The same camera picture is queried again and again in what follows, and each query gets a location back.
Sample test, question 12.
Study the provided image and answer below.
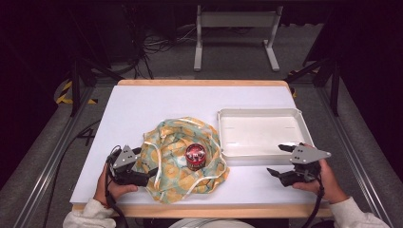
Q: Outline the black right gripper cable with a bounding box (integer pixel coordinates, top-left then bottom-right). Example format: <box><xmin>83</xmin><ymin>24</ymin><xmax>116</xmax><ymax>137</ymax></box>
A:
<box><xmin>299</xmin><ymin>177</ymin><xmax>326</xmax><ymax>228</ymax></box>

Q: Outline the bundle of floor cables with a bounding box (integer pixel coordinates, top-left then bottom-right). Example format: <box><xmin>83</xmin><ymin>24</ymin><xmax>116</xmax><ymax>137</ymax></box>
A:
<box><xmin>125</xmin><ymin>23</ymin><xmax>198</xmax><ymax>81</ymax></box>

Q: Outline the person's light clothing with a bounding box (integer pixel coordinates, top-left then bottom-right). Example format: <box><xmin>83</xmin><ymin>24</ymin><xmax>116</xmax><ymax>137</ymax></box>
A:
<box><xmin>168</xmin><ymin>218</ymin><xmax>256</xmax><ymax>228</ymax></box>

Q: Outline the white plastic tray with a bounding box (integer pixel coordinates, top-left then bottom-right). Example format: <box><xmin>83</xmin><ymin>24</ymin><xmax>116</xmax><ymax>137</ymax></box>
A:
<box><xmin>217</xmin><ymin>107</ymin><xmax>315</xmax><ymax>162</ymax></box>

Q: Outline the red round tin can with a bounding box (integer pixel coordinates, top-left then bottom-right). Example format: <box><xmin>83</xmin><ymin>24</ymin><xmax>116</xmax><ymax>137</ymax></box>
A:
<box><xmin>184</xmin><ymin>142</ymin><xmax>207</xmax><ymax>172</ymax></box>

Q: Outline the black floor cable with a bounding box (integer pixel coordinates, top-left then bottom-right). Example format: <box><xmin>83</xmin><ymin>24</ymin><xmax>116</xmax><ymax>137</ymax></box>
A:
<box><xmin>42</xmin><ymin>119</ymin><xmax>102</xmax><ymax>228</ymax></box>

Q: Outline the black metal stand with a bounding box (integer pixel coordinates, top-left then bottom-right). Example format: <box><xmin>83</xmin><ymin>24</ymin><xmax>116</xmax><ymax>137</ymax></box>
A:
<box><xmin>284</xmin><ymin>55</ymin><xmax>342</xmax><ymax>118</ymax></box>
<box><xmin>67</xmin><ymin>55</ymin><xmax>125</xmax><ymax>118</ymax></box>

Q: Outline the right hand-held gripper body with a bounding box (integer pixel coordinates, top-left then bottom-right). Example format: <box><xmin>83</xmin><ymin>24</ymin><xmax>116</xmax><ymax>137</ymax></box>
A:
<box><xmin>278</xmin><ymin>143</ymin><xmax>333</xmax><ymax>188</ymax></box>

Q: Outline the aluminium floor rail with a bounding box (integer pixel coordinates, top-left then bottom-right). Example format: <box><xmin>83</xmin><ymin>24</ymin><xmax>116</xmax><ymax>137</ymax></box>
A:
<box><xmin>12</xmin><ymin>86</ymin><xmax>96</xmax><ymax>228</ymax></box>
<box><xmin>317</xmin><ymin>86</ymin><xmax>395</xmax><ymax>228</ymax></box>

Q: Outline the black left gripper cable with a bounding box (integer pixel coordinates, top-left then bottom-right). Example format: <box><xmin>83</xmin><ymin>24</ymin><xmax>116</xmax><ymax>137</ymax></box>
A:
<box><xmin>105</xmin><ymin>189</ymin><xmax>130</xmax><ymax>228</ymax></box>

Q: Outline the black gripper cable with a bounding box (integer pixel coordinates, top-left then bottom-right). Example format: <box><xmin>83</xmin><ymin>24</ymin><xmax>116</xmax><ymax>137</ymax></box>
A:
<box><xmin>299</xmin><ymin>177</ymin><xmax>326</xmax><ymax>228</ymax></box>
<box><xmin>105</xmin><ymin>189</ymin><xmax>130</xmax><ymax>228</ymax></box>

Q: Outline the person's right hand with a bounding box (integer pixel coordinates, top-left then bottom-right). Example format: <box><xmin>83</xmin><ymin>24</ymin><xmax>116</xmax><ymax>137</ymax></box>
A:
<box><xmin>292</xmin><ymin>158</ymin><xmax>350</xmax><ymax>205</ymax></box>

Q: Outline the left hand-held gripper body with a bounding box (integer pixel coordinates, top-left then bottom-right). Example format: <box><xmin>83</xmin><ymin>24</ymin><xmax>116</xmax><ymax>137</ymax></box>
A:
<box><xmin>106</xmin><ymin>144</ymin><xmax>150</xmax><ymax>187</ymax></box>

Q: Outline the yellow black hazard tape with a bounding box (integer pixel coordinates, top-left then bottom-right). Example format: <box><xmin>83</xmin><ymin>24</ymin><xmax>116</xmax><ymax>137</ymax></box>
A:
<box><xmin>55</xmin><ymin>80</ymin><xmax>98</xmax><ymax>105</ymax></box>

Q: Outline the floral drawstring cloth bag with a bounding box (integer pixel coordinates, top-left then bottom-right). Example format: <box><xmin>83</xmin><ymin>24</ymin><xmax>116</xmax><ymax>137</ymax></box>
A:
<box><xmin>135</xmin><ymin>116</ymin><xmax>231</xmax><ymax>204</ymax></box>

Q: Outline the person's left hand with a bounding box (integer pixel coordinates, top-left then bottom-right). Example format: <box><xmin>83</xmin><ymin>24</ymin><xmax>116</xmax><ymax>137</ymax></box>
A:
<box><xmin>94</xmin><ymin>163</ymin><xmax>140</xmax><ymax>209</ymax></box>

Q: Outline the white metal stand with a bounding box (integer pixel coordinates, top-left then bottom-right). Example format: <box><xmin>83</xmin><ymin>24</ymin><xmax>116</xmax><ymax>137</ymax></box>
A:
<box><xmin>193</xmin><ymin>4</ymin><xmax>284</xmax><ymax>73</ymax></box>

